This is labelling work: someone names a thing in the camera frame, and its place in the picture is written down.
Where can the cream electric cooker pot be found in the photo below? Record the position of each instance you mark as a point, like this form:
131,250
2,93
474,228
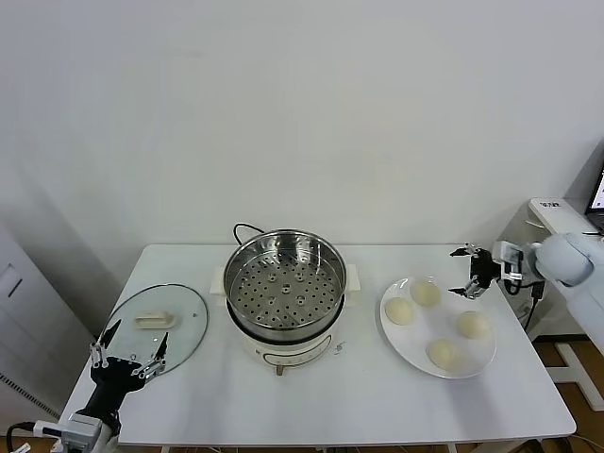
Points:
288,354

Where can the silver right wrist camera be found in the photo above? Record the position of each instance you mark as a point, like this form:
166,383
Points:
509,259

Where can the stainless steel steamer basket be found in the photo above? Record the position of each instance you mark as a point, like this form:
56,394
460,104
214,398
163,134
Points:
283,288

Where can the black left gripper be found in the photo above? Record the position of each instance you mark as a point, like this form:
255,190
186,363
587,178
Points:
115,377

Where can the open laptop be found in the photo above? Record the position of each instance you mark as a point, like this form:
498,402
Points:
597,198

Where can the white side desk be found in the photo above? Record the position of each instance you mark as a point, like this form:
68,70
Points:
547,210

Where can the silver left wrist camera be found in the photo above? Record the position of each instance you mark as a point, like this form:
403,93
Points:
82,429

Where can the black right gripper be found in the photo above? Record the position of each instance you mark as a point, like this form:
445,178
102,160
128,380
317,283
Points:
483,269

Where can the white steamed baozi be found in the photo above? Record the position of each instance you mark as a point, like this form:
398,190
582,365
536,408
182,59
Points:
473,325
425,292
443,354
400,311

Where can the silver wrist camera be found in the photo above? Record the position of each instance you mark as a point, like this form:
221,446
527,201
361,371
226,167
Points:
82,429
509,259

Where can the white round plate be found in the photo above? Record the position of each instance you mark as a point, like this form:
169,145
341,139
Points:
424,344

